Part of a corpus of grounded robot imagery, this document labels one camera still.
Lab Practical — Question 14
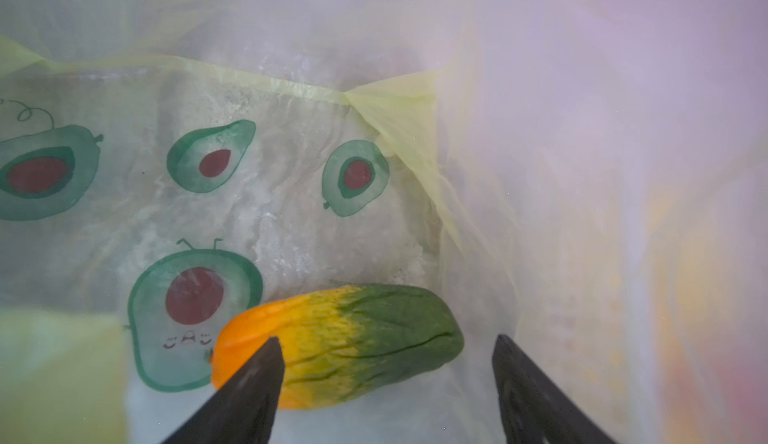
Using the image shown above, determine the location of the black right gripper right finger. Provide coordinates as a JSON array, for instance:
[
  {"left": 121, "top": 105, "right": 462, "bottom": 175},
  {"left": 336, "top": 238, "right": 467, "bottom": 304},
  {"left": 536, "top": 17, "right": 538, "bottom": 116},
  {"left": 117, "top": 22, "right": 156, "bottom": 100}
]
[{"left": 492, "top": 334, "right": 615, "bottom": 444}]

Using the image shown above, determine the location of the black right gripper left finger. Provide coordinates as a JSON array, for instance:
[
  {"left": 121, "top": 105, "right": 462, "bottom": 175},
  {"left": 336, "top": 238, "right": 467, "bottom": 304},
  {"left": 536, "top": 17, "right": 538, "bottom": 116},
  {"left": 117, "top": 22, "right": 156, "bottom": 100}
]
[{"left": 164, "top": 337, "right": 285, "bottom": 444}]

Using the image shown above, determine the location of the orange fruit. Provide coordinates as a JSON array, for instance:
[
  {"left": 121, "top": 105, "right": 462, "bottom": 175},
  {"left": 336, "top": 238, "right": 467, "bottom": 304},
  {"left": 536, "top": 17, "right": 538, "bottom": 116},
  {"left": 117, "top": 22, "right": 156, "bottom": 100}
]
[{"left": 210, "top": 284, "right": 464, "bottom": 410}]

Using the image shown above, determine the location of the yellow-green plastic bag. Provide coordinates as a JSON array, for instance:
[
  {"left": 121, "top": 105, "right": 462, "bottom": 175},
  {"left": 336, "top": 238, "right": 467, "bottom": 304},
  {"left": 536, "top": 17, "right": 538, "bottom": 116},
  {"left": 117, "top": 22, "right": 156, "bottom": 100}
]
[{"left": 1, "top": 0, "right": 767, "bottom": 443}]

